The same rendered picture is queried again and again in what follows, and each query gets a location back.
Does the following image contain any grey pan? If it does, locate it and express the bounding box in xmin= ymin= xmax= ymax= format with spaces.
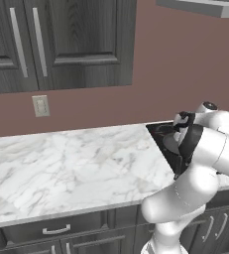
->
xmin=162 ymin=131 xmax=183 ymax=157

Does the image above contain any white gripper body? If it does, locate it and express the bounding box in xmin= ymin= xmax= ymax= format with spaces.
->
xmin=172 ymin=111 xmax=196 ymax=134

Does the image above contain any narrow dark grey drawer front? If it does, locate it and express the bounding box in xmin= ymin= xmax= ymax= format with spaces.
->
xmin=113 ymin=204 xmax=141 ymax=230

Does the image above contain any silver drawer handle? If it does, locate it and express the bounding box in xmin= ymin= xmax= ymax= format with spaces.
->
xmin=42 ymin=223 xmax=72 ymax=236

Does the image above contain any long silver cupboard handle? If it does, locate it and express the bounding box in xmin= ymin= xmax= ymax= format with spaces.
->
xmin=9 ymin=7 xmax=30 ymax=79
xmin=32 ymin=7 xmax=49 ymax=78

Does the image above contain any black hob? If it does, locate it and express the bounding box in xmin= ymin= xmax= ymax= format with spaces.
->
xmin=145 ymin=121 xmax=193 ymax=177

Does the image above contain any dark grey wall cupboard door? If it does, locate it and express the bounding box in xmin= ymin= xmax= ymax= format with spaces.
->
xmin=0 ymin=0 xmax=40 ymax=95
xmin=23 ymin=0 xmax=138 ymax=92

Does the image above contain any grey extractor hood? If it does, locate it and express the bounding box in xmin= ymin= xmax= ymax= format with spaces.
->
xmin=156 ymin=0 xmax=229 ymax=20

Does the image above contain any dark grey drawer handle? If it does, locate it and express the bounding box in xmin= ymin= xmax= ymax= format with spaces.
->
xmin=72 ymin=234 xmax=127 ymax=249

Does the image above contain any beige wall socket plate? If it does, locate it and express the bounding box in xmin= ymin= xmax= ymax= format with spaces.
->
xmin=31 ymin=94 xmax=52 ymax=118

